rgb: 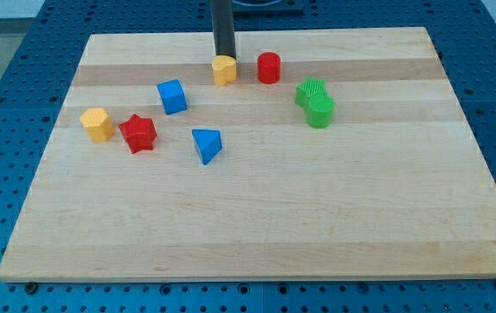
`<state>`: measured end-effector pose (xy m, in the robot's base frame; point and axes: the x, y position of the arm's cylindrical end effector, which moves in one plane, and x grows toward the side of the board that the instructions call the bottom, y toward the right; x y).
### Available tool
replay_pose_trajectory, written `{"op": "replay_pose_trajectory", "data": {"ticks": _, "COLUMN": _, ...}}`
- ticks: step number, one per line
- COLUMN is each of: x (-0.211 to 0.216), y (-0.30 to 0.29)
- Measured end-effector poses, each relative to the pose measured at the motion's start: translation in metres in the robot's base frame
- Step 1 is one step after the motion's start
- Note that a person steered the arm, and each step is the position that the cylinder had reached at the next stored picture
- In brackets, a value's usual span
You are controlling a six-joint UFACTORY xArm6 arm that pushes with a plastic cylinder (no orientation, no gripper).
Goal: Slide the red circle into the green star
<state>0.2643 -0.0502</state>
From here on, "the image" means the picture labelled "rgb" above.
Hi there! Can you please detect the green star block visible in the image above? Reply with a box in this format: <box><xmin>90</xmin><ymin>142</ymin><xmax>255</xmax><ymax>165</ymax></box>
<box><xmin>295</xmin><ymin>77</ymin><xmax>327</xmax><ymax>107</ymax></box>

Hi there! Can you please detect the red star block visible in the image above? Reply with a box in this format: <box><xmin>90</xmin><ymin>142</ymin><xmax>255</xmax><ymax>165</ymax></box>
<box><xmin>119</xmin><ymin>114</ymin><xmax>157</xmax><ymax>154</ymax></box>

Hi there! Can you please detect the blue triangle block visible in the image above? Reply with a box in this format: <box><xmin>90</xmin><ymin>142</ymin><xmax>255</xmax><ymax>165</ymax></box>
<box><xmin>192</xmin><ymin>129</ymin><xmax>222</xmax><ymax>165</ymax></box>

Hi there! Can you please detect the green cylinder block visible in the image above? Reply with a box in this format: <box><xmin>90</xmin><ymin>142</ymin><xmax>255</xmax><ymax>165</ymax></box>
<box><xmin>305</xmin><ymin>94</ymin><xmax>334</xmax><ymax>129</ymax></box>

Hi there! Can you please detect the light wooden board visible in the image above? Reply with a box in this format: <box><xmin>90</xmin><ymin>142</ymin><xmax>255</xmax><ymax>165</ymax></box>
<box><xmin>0</xmin><ymin>27</ymin><xmax>496</xmax><ymax>283</ymax></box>

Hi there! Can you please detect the yellow heart block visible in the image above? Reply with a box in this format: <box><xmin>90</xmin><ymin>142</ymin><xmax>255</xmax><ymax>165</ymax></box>
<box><xmin>211</xmin><ymin>55</ymin><xmax>237</xmax><ymax>86</ymax></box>

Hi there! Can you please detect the red cylinder block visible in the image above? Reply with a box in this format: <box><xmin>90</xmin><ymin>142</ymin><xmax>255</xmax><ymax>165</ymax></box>
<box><xmin>257</xmin><ymin>52</ymin><xmax>281</xmax><ymax>84</ymax></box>

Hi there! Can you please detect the blue cube block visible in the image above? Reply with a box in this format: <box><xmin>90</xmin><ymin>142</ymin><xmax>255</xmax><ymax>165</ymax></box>
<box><xmin>156</xmin><ymin>79</ymin><xmax>188</xmax><ymax>115</ymax></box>

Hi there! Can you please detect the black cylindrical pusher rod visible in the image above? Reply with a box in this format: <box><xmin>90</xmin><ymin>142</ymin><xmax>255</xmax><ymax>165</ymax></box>
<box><xmin>209</xmin><ymin>0</ymin><xmax>236</xmax><ymax>59</ymax></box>

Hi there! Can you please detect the yellow hexagon block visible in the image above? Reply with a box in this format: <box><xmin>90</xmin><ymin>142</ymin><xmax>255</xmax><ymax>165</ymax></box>
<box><xmin>80</xmin><ymin>108</ymin><xmax>116</xmax><ymax>143</ymax></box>

